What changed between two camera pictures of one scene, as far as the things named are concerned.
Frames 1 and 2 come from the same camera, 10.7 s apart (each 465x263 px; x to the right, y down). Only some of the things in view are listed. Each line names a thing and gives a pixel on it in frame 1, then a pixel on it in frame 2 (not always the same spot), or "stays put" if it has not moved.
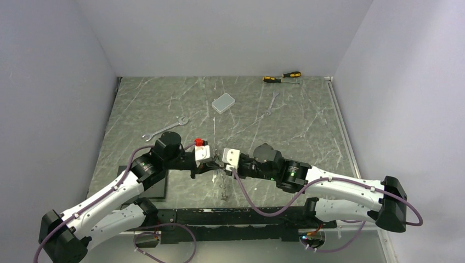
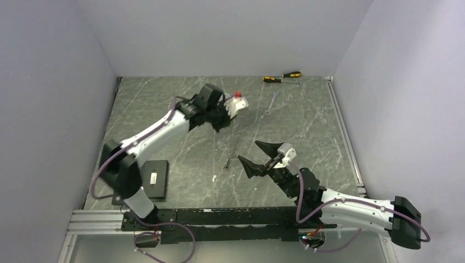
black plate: [156, 190] stays put
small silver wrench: [268, 112] stays put
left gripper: [204, 167] to [226, 121]
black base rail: [271, 223] stays put
